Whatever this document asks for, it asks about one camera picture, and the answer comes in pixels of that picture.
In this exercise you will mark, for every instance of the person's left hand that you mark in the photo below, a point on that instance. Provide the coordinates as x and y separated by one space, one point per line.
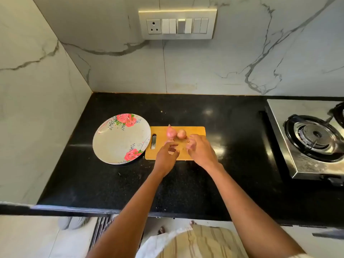
164 159

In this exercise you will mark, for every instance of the person's right hand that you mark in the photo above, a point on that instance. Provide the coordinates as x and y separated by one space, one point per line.
201 151

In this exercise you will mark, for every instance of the small pink onion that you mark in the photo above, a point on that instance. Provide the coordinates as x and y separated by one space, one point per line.
171 133
181 134

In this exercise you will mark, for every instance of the person's right forearm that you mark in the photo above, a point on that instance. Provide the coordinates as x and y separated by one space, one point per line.
242 212

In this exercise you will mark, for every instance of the person's left forearm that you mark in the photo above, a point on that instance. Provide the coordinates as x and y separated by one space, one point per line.
134 217

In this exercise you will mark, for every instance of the wooden cutting board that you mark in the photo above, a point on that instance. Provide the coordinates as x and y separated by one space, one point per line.
161 138

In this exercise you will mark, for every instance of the black stone countertop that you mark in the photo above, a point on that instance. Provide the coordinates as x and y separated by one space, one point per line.
242 121

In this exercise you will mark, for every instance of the white floral plate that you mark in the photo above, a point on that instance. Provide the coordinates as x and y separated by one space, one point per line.
119 141

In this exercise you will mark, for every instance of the stainless steel gas stove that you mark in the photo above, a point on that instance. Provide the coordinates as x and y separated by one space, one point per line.
279 112

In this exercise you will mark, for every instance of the beige striped garment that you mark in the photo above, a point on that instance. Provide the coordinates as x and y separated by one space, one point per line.
199 244

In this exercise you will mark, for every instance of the grey slipper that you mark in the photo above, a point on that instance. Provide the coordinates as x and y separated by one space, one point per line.
64 222
79 221

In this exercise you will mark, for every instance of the black stove burner grate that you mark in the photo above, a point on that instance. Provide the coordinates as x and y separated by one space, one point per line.
339 112
314 137

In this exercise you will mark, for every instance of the white wall switch panel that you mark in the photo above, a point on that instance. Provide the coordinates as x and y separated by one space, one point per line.
177 24

